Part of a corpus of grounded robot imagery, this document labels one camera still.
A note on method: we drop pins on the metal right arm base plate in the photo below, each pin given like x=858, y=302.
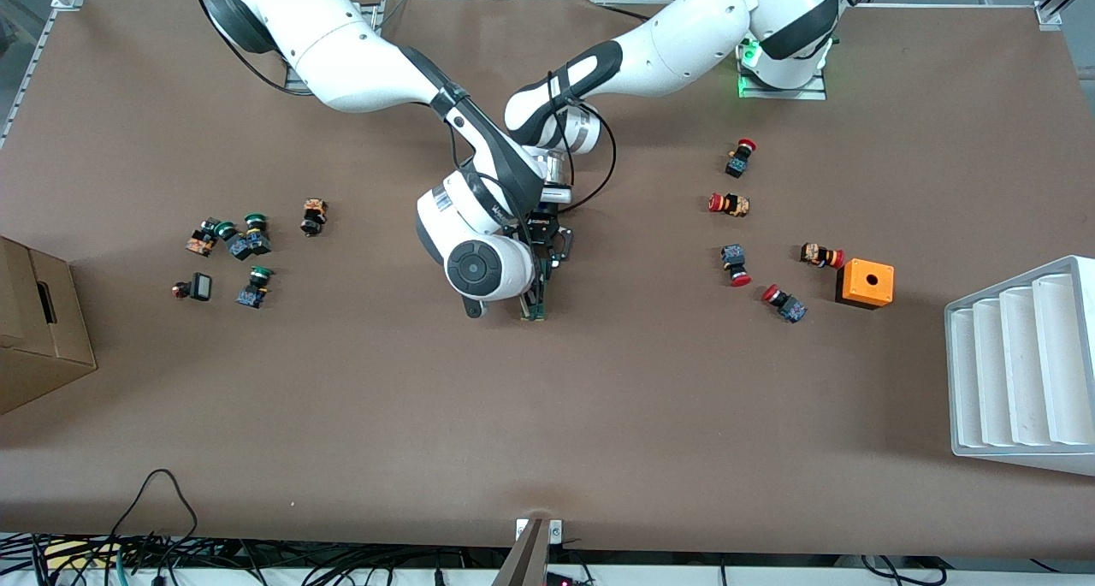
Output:
x=292, y=79

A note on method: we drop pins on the black square red button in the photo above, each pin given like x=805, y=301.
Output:
x=202, y=287

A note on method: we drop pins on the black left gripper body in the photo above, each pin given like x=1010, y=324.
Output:
x=542, y=224

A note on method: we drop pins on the brown cardboard box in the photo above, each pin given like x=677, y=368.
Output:
x=43, y=355

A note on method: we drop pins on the black orange switch block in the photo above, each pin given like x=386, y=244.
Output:
x=313, y=218

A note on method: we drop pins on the brown camera mount bracket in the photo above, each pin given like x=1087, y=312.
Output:
x=530, y=556

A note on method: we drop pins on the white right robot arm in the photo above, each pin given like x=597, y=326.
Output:
x=359, y=64

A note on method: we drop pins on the aluminium frame corner post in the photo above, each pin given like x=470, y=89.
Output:
x=1056, y=4

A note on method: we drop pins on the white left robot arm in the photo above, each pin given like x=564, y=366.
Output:
x=684, y=47

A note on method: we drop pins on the green push button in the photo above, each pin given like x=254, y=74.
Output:
x=257, y=237
x=253, y=293
x=227, y=230

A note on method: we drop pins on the green load switch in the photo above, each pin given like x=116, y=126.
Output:
x=532, y=312

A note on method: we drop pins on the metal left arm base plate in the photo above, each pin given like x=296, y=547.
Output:
x=804, y=92

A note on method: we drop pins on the red emergency stop button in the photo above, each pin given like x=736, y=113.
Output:
x=819, y=254
x=734, y=257
x=731, y=204
x=787, y=304
x=739, y=162

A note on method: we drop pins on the white slotted tray rack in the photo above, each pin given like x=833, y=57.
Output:
x=1018, y=372

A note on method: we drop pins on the orange button enclosure box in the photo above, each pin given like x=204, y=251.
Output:
x=868, y=282

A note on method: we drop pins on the aluminium table edge rail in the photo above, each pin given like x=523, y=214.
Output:
x=34, y=56

